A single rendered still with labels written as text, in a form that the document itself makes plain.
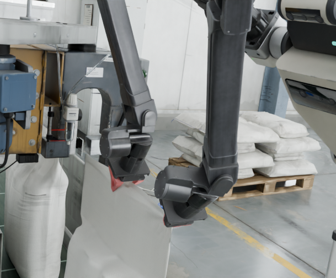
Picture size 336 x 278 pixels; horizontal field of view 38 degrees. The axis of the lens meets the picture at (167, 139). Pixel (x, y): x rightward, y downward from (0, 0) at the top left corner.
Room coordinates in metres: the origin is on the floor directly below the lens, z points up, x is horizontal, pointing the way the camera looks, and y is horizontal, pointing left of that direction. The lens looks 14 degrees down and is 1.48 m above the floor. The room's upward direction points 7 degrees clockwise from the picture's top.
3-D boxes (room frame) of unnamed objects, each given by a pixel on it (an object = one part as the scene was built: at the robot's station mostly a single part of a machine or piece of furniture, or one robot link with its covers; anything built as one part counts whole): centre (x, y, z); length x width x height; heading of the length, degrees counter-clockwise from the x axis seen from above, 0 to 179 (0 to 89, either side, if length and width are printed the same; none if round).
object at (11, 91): (1.14, 0.39, 1.25); 0.10 x 0.08 x 0.12; 148
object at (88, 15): (5.37, 1.03, 1.34); 0.24 x 0.04 x 0.32; 33
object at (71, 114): (1.42, 0.30, 1.14); 0.05 x 0.04 x 0.16; 123
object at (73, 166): (2.16, 0.33, 0.53); 1.05 x 0.02 x 0.41; 33
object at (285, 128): (4.80, -1.03, 0.56); 0.67 x 0.43 x 0.15; 33
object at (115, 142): (1.15, 0.10, 1.19); 0.11 x 0.09 x 0.12; 125
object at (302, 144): (4.60, -1.12, 0.44); 0.68 x 0.44 x 0.15; 123
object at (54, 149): (1.46, 0.35, 1.04); 0.08 x 0.06 x 0.05; 123
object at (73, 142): (1.49, 0.31, 1.07); 0.03 x 0.01 x 0.13; 123
